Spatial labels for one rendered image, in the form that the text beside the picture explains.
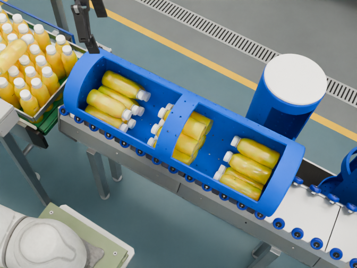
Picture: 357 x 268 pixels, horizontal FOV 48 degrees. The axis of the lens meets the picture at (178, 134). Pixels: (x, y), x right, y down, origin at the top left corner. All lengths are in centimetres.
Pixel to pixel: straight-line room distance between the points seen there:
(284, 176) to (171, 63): 194
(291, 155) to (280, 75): 54
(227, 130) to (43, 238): 83
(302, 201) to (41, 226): 100
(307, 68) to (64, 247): 127
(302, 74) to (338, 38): 182
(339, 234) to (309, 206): 15
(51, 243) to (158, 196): 150
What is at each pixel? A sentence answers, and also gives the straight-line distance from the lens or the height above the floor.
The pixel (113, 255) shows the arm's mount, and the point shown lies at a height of 107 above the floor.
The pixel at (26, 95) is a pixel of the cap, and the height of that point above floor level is 108.
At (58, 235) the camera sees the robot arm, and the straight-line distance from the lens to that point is 115.
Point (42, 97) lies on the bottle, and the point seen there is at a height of 101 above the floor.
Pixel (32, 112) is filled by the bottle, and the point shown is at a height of 99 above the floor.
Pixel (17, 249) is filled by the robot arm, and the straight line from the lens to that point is 118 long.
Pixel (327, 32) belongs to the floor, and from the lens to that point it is 366.
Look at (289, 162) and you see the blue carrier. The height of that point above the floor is 123.
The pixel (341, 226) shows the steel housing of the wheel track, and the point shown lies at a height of 93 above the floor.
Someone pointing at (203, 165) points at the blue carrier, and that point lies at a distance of 160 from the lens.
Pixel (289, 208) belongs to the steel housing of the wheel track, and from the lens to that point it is 165.
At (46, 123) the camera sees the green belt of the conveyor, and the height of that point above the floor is 90.
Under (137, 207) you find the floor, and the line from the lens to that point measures 254.
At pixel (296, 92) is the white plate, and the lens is 179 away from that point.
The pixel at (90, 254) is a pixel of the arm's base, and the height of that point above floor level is 108.
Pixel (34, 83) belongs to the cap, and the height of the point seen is 108.
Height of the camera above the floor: 240
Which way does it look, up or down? 60 degrees down
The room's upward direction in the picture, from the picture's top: 7 degrees clockwise
